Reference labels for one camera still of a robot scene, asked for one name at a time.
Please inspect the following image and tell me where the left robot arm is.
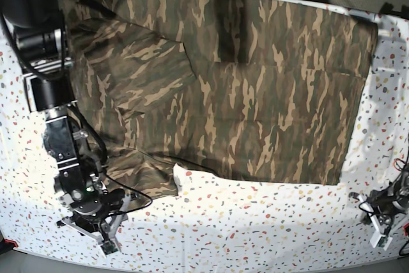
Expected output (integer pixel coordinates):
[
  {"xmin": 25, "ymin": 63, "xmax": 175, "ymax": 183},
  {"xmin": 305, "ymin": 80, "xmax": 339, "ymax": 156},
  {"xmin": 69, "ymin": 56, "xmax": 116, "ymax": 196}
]
[{"xmin": 349, "ymin": 159, "xmax": 408, "ymax": 251}]

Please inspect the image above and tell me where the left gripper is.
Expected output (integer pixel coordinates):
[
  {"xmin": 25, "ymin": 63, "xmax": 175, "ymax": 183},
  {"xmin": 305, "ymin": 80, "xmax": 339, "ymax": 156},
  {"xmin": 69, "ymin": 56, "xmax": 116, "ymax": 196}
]
[{"xmin": 349, "ymin": 188, "xmax": 408, "ymax": 237}]

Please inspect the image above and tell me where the camouflage T-shirt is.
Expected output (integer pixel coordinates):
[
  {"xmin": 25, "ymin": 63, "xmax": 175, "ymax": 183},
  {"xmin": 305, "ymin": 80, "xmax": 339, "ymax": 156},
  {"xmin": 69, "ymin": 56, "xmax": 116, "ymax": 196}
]
[{"xmin": 59, "ymin": 0, "xmax": 378, "ymax": 198}]

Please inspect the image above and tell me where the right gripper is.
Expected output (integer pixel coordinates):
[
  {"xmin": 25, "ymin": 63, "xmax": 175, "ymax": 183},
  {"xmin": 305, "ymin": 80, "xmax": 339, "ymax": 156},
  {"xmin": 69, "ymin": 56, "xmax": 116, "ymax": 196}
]
[{"xmin": 54, "ymin": 173, "xmax": 131, "ymax": 251}]

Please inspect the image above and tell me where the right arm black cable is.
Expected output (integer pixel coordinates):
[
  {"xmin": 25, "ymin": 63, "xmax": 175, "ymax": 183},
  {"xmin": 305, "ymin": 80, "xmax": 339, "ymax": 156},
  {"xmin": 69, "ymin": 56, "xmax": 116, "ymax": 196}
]
[{"xmin": 66, "ymin": 108, "xmax": 153, "ymax": 213}]

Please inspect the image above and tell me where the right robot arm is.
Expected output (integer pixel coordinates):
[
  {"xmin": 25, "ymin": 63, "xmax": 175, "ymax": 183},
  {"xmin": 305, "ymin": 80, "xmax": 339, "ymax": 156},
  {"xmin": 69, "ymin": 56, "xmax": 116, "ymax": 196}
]
[{"xmin": 1, "ymin": 0, "xmax": 131, "ymax": 256}]

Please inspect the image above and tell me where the terrazzo pattern table cloth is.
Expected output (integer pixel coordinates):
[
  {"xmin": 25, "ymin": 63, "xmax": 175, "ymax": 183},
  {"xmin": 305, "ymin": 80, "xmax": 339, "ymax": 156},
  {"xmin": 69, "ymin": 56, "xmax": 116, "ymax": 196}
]
[{"xmin": 1, "ymin": 0, "xmax": 408, "ymax": 272}]

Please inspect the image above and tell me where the red black clamp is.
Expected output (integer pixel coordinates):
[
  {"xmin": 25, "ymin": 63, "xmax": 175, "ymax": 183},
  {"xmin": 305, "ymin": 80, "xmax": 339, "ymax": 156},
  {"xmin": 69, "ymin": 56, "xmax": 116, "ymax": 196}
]
[{"xmin": 0, "ymin": 239, "xmax": 17, "ymax": 252}]

